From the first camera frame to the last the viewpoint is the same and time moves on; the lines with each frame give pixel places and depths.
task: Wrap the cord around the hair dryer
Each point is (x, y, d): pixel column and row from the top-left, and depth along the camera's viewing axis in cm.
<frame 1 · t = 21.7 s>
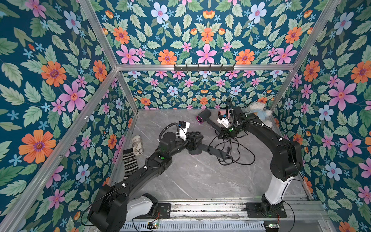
left hand: (200, 135, 74), fingers open
right hand: (223, 134, 88), fingers closed
dark grey hair dryer: (203, 118, 111), point 5 cm above the table
white teddy bear blue shirt: (258, 108, 112), point 9 cm above the table
black white striped sock: (131, 164, 92), on the table
rolled beige cloth bundle: (137, 144, 98), point 4 cm above the table

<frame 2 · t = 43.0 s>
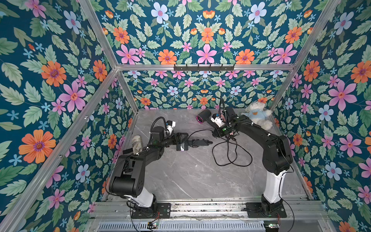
left hand: (186, 134, 87), fingers open
right hand: (218, 130, 94), fingers closed
the named things where they were.

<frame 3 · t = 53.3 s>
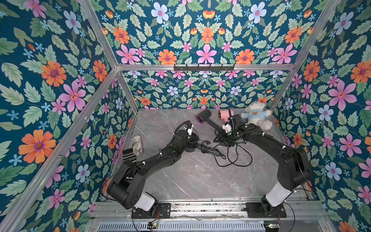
left hand: (195, 133, 87), fingers open
right hand: (219, 138, 86), fingers open
the named things where they were.

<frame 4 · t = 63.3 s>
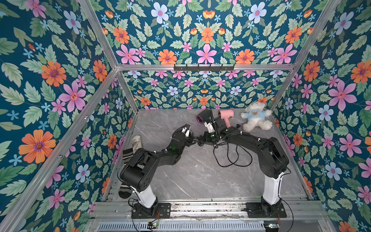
left hand: (188, 129, 93), fingers open
right hand: (205, 135, 94), fingers closed
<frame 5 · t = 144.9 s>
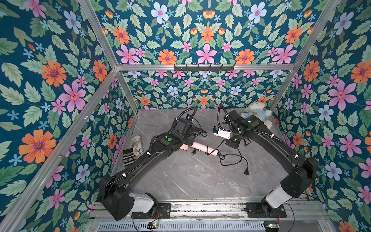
left hand: (189, 132, 79), fingers open
right hand: (233, 137, 80), fingers closed
pink hair dryer: (200, 146, 76), point 22 cm above the table
